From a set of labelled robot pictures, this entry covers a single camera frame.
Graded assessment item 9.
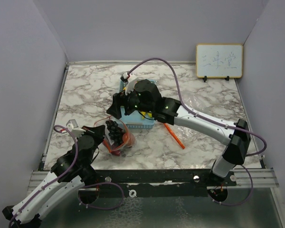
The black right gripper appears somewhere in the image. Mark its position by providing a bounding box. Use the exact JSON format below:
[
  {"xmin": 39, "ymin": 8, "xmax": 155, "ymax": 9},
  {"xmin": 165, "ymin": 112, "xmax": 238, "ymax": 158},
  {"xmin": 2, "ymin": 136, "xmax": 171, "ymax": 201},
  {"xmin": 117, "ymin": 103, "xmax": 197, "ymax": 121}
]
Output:
[{"xmin": 106, "ymin": 85, "xmax": 153, "ymax": 121}]

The black grape bunch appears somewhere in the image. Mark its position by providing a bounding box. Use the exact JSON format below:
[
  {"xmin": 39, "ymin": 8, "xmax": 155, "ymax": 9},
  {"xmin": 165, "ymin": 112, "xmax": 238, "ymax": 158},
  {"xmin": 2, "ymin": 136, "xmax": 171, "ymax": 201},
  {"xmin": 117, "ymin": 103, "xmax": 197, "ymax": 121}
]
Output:
[{"xmin": 105, "ymin": 120, "xmax": 125, "ymax": 146}]

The clear orange zipper bag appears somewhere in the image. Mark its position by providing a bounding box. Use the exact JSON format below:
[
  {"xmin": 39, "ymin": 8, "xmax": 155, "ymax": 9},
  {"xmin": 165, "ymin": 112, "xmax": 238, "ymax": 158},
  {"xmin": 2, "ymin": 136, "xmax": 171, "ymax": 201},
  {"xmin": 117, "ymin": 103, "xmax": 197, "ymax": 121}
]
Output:
[{"xmin": 94, "ymin": 116, "xmax": 136, "ymax": 156}]

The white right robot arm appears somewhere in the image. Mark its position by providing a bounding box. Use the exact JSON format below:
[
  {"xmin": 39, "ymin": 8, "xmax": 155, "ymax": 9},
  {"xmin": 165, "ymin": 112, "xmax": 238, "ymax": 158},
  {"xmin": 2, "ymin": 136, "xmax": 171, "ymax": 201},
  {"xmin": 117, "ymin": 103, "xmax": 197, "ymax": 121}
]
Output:
[{"xmin": 106, "ymin": 79, "xmax": 251, "ymax": 186}]

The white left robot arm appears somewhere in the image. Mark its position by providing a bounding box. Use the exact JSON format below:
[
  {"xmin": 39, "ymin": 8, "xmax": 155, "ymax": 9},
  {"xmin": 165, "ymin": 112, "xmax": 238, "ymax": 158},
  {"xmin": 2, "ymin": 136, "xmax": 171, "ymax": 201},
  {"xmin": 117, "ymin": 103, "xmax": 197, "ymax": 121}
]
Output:
[{"xmin": 2, "ymin": 120, "xmax": 105, "ymax": 228}]

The light blue plastic basket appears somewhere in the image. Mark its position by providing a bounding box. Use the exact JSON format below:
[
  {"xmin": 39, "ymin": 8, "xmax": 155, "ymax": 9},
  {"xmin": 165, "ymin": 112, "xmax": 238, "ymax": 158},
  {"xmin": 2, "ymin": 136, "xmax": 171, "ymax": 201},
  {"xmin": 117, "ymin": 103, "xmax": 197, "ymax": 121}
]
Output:
[{"xmin": 119, "ymin": 81, "xmax": 155, "ymax": 129}]

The yellow banana bunch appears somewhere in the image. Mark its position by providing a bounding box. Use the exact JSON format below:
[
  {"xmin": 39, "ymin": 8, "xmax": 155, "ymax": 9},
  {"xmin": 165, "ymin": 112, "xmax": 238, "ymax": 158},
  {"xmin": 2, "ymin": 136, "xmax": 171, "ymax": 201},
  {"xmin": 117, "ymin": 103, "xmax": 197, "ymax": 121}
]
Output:
[{"xmin": 123, "ymin": 86, "xmax": 153, "ymax": 120}]

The small framed whiteboard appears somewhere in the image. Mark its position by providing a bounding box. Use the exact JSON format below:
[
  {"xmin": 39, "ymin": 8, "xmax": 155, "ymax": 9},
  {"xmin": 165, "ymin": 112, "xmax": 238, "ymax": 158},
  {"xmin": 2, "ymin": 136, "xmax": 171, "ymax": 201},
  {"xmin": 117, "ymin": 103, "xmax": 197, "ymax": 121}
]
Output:
[{"xmin": 196, "ymin": 43, "xmax": 243, "ymax": 81}]

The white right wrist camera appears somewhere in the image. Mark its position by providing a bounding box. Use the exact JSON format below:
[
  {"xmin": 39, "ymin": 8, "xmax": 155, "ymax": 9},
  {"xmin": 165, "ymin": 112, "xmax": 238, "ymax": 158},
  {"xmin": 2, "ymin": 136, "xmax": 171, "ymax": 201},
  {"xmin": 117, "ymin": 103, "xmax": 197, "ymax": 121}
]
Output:
[{"xmin": 120, "ymin": 72, "xmax": 139, "ymax": 95}]

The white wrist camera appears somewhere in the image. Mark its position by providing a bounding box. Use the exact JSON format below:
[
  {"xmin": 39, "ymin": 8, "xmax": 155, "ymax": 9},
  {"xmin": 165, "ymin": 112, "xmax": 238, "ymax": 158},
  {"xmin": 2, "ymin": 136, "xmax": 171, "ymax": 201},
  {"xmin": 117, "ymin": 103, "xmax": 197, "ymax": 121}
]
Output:
[
  {"xmin": 120, "ymin": 72, "xmax": 139, "ymax": 95},
  {"xmin": 66, "ymin": 119, "xmax": 85, "ymax": 138}
]

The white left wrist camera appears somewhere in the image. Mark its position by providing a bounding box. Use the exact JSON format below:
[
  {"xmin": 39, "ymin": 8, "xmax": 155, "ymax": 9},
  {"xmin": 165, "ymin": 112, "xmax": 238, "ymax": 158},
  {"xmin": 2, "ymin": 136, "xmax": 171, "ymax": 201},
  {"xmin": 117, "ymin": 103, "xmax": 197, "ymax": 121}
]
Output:
[{"xmin": 66, "ymin": 119, "xmax": 85, "ymax": 138}]

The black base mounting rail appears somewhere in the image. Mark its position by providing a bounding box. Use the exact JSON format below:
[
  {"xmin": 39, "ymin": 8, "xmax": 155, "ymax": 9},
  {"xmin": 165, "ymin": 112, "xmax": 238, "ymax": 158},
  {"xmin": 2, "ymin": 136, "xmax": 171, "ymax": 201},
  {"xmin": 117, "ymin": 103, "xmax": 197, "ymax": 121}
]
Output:
[{"xmin": 78, "ymin": 169, "xmax": 236, "ymax": 202}]

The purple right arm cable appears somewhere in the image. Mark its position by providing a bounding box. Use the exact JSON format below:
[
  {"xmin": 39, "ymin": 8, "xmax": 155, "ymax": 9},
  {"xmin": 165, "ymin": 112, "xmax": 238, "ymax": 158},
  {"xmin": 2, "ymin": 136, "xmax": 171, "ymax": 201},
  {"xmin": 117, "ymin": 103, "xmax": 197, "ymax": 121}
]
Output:
[{"xmin": 127, "ymin": 57, "xmax": 268, "ymax": 206}]

